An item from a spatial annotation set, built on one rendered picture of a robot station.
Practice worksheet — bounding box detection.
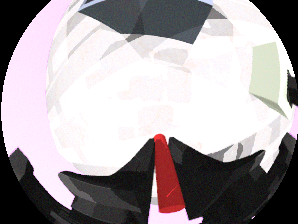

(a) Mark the red peg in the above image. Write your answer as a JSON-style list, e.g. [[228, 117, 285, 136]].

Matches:
[[153, 133, 185, 214]]

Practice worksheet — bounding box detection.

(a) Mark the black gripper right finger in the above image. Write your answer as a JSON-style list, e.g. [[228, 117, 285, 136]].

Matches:
[[168, 137, 266, 220]]

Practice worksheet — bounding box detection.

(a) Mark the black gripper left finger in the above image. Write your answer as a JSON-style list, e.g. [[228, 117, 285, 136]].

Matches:
[[57, 139, 156, 224]]

